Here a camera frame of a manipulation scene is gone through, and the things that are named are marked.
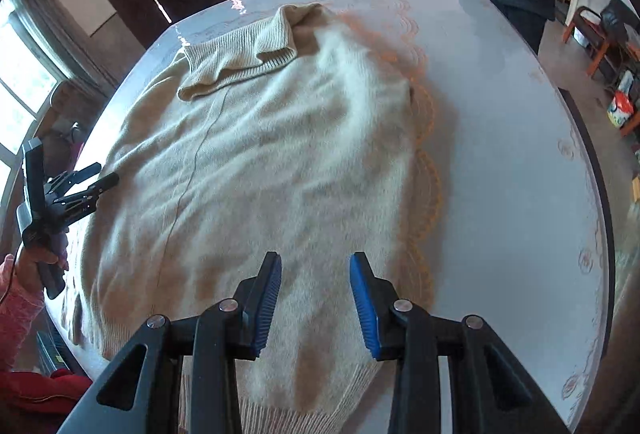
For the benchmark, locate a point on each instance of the brown armchair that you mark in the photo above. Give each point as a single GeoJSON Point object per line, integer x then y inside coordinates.
{"type": "Point", "coordinates": [70, 106]}

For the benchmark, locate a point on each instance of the person's left hand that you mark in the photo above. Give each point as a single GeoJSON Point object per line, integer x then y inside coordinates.
{"type": "Point", "coordinates": [30, 264]}

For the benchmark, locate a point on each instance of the person's red clothing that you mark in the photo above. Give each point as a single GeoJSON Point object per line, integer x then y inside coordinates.
{"type": "Point", "coordinates": [45, 394]}

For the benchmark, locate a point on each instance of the large side window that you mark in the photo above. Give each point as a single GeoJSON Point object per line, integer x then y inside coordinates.
{"type": "Point", "coordinates": [15, 79]}

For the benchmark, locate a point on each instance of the white floral tablecloth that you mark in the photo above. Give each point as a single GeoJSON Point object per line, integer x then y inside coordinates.
{"type": "Point", "coordinates": [500, 139]}

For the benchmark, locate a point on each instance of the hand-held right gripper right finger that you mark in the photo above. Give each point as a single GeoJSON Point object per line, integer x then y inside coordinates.
{"type": "Point", "coordinates": [365, 309]}

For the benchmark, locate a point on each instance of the grey curtain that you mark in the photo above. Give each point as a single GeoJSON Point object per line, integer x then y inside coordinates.
{"type": "Point", "coordinates": [50, 29]}

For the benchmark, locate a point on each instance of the beige knitted sweater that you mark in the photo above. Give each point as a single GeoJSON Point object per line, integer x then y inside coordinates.
{"type": "Point", "coordinates": [275, 139]}

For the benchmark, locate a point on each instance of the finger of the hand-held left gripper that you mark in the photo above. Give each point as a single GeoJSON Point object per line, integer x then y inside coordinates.
{"type": "Point", "coordinates": [82, 173]}
{"type": "Point", "coordinates": [102, 184]}

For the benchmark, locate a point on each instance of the person's left forearm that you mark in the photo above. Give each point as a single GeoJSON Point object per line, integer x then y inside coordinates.
{"type": "Point", "coordinates": [17, 319]}

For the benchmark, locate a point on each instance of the wooden armchair black cushion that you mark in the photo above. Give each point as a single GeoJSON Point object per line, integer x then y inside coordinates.
{"type": "Point", "coordinates": [595, 34]}

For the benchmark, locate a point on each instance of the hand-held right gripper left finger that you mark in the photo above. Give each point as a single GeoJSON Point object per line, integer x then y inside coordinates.
{"type": "Point", "coordinates": [265, 309]}

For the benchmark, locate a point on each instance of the colourful snack bag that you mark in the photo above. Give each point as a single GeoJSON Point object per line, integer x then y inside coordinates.
{"type": "Point", "coordinates": [620, 108]}

